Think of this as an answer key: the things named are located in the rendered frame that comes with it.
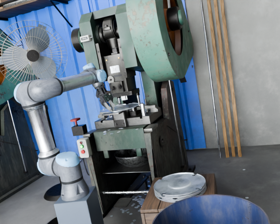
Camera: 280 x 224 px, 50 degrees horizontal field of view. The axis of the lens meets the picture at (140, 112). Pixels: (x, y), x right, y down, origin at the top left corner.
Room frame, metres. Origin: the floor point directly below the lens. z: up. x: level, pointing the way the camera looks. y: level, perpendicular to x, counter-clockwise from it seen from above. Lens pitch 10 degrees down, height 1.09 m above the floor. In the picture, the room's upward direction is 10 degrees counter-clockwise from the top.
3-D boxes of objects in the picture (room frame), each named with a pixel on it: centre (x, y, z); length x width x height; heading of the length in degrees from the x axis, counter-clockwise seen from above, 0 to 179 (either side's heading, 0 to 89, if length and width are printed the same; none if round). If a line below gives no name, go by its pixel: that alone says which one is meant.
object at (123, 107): (2.17, 0.14, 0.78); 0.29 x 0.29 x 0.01
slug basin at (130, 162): (2.29, 0.09, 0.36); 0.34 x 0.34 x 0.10
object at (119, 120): (2.13, 0.16, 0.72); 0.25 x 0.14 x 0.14; 158
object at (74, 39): (2.40, 0.32, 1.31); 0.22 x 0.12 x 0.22; 158
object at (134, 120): (2.29, 0.09, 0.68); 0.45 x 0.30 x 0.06; 68
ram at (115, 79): (2.25, 0.11, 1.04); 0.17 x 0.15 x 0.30; 158
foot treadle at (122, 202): (2.16, 0.14, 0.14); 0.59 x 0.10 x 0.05; 158
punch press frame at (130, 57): (2.42, 0.04, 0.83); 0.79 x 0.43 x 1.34; 158
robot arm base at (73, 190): (1.54, 0.42, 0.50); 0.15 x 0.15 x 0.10
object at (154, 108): (2.23, -0.06, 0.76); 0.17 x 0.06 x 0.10; 68
